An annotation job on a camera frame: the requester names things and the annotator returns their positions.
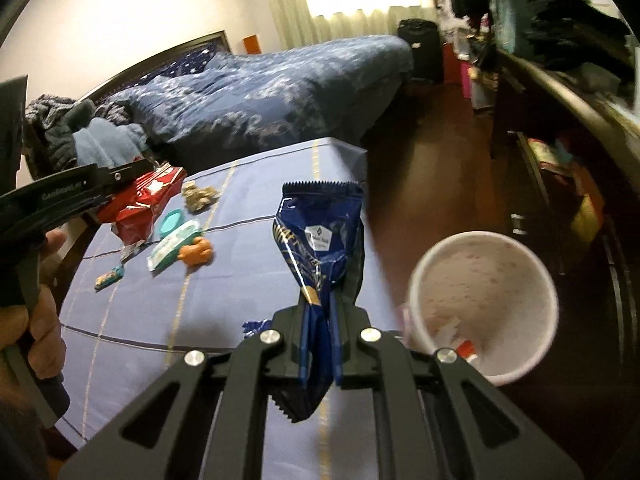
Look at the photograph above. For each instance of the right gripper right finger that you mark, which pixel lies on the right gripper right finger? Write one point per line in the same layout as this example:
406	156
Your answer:
352	367

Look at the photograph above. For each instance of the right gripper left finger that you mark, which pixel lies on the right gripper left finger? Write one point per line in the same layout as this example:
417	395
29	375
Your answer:
296	387

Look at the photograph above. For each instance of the red snack wrapper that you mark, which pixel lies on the red snack wrapper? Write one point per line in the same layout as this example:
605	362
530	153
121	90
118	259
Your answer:
132	212

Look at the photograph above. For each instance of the dark blue snack bag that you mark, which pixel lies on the dark blue snack bag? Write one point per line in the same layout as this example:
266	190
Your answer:
319	233

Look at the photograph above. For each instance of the teal plastic lid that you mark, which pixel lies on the teal plastic lid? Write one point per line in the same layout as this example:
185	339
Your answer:
170	222

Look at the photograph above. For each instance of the silver pill blister pack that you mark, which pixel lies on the silver pill blister pack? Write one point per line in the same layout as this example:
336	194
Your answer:
166	251

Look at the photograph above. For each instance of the white pink trash bin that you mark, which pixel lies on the white pink trash bin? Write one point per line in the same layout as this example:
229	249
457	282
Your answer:
486	296

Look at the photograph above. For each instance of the person's left hand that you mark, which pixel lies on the person's left hand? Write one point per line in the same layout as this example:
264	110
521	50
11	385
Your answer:
46	356

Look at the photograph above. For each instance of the dark grey clothes pile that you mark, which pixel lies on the dark grey clothes pile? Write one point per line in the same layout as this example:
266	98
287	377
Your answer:
51	121

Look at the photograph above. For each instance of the light blue fleece blanket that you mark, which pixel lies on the light blue fleece blanket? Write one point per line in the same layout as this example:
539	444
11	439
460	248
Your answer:
107	145

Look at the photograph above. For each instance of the blue striped tablecloth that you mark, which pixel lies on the blue striped tablecloth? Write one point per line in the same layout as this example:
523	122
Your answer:
123	337

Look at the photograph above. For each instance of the colourful candy wrapper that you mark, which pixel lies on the colourful candy wrapper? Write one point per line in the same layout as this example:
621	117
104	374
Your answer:
109	278

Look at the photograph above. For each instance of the orange toy figure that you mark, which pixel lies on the orange toy figure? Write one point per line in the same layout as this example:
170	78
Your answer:
199	252

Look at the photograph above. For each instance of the crumpled brown paper ball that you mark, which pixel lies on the crumpled brown paper ball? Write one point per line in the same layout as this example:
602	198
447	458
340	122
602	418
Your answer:
196	198

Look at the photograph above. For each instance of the blue patterned bed duvet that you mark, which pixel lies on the blue patterned bed duvet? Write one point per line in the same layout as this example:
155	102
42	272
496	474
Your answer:
245	104

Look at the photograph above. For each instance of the dark wooden headboard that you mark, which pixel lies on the dark wooden headboard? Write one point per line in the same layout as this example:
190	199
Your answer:
186	58

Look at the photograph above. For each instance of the dark wooden dresser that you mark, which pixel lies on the dark wooden dresser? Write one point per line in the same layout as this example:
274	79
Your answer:
574	200

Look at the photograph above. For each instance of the red pink storage boxes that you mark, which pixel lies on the red pink storage boxes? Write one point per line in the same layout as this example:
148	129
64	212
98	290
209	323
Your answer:
478	88

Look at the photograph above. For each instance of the pale green curtain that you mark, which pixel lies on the pale green curtain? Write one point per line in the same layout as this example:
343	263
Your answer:
345	10

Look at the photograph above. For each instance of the black suitcase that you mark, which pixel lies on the black suitcase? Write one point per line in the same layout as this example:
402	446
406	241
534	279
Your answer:
425	43

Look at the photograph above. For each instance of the dark clothes pile on dresser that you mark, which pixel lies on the dark clothes pile on dresser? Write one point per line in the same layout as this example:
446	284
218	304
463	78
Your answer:
572	37

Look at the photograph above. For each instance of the orange box by wall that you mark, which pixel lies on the orange box by wall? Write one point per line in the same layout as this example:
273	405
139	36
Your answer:
251	45

